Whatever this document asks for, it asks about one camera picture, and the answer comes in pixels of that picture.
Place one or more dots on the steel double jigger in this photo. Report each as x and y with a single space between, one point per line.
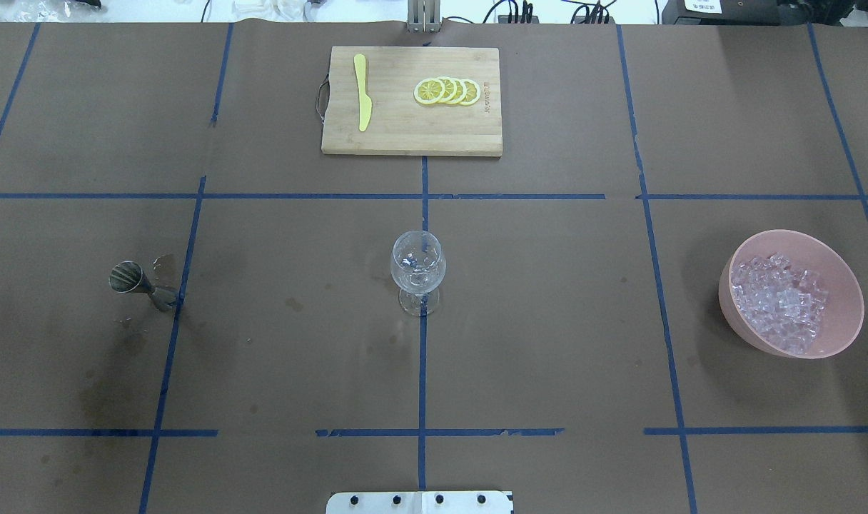
129 277

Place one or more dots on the clear wine glass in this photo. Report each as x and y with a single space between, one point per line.
418 265

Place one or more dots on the clear ice cubes pile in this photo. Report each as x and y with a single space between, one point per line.
783 302

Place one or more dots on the yellow plastic knife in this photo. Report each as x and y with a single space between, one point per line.
365 102

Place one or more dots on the bamboo cutting board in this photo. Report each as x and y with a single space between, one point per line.
400 126

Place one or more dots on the lemon slice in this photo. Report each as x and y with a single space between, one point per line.
429 91
449 89
471 92
459 92

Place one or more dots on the pink plastic bowl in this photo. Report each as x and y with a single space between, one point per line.
844 314

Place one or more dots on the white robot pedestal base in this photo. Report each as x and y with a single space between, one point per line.
450 501

